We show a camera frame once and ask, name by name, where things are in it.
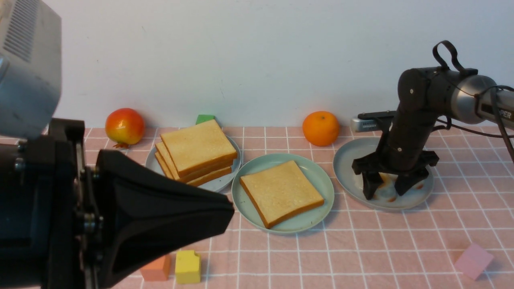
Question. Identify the pink foam cube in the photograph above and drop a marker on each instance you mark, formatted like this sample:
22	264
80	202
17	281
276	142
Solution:
473	261

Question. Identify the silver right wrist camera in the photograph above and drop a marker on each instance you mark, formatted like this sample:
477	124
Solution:
369	122

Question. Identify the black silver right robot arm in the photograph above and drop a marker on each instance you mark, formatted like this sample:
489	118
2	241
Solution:
430	98

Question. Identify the red yellow pomegranate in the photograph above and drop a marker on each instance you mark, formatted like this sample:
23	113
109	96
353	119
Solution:
125	127

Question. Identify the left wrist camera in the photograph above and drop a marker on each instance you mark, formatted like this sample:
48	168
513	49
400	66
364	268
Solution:
30	67

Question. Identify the orange tangerine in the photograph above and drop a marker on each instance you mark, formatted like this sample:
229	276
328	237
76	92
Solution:
321	128

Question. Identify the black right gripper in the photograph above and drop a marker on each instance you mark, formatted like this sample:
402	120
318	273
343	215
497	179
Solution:
400	151

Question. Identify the fried egg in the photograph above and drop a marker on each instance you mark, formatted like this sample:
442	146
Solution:
419	185
386	191

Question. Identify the yellow foam cube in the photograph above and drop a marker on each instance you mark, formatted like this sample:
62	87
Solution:
187	267

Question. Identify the bread slice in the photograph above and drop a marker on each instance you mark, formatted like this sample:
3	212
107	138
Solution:
162	150
197	146
196	179
280	193

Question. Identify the green foam cube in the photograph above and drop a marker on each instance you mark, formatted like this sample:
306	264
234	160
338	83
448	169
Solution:
204	118

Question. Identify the light green center plate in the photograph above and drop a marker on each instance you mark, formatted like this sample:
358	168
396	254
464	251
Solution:
307	220

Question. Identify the orange foam cube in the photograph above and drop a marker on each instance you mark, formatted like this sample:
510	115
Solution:
157	270

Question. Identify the grey-blue bread plate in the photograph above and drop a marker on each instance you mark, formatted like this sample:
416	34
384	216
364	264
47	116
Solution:
216	185

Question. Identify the grey egg plate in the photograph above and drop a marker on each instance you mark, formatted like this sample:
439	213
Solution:
353	184

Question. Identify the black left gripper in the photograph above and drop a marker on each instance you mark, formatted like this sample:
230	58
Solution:
48	215

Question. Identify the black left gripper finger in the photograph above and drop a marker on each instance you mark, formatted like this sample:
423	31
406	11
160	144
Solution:
146	215

